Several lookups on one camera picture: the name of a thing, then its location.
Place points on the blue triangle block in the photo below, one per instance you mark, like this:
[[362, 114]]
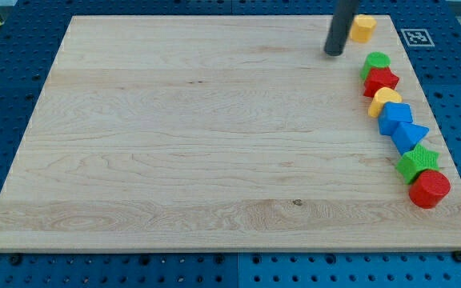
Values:
[[407, 135]]

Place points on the red cylinder block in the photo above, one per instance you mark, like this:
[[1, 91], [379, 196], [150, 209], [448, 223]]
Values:
[[429, 189]]

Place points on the white fiducial marker tag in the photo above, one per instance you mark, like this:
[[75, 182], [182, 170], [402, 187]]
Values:
[[417, 37]]

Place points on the yellow semicircle block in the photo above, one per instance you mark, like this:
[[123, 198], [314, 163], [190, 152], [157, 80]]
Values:
[[381, 97]]

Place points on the green circle block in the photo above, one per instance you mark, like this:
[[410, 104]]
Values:
[[374, 59]]

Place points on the light wooden board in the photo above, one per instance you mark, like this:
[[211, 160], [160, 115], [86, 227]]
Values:
[[157, 134]]

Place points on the blue square block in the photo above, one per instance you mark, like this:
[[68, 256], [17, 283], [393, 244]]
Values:
[[391, 115]]

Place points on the red star block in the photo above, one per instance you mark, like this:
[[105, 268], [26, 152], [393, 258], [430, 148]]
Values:
[[378, 78]]

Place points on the yellow hexagon block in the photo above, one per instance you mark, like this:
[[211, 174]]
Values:
[[362, 28]]

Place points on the green star block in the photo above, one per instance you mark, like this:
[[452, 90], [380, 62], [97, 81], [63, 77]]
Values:
[[416, 161]]

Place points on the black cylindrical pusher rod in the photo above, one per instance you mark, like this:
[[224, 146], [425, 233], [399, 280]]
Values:
[[340, 26]]

